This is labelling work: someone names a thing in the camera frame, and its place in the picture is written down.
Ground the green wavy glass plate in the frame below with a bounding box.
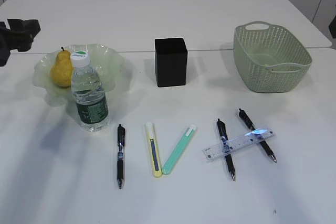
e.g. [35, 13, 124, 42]
[33, 44, 124, 106]

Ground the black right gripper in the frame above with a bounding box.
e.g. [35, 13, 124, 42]
[329, 17, 336, 38]

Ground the black pen left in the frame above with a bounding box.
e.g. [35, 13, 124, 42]
[117, 124, 125, 189]

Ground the clear plastic ruler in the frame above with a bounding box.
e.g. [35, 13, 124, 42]
[202, 127, 275, 162]

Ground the clear plastic water bottle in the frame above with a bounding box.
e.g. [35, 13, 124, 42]
[70, 51, 109, 132]

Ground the yellow pear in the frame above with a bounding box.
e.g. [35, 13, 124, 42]
[50, 47, 74, 88]

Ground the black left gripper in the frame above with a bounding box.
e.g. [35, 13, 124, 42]
[1, 19, 40, 67]

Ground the black square pen holder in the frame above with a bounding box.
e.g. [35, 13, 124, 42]
[154, 38, 188, 88]

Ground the black pen middle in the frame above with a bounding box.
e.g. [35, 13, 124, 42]
[217, 119, 235, 181]

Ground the green plastic woven basket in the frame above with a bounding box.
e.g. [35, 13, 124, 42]
[233, 22, 312, 93]

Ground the black pen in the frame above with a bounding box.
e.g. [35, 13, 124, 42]
[238, 108, 277, 163]
[117, 124, 125, 189]
[217, 119, 235, 181]

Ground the yellow utility knife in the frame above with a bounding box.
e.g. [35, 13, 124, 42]
[145, 122, 162, 178]

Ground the mint green utility knife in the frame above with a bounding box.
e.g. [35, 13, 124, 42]
[162, 124, 197, 175]

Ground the black pen right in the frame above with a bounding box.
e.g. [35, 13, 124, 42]
[238, 108, 277, 163]

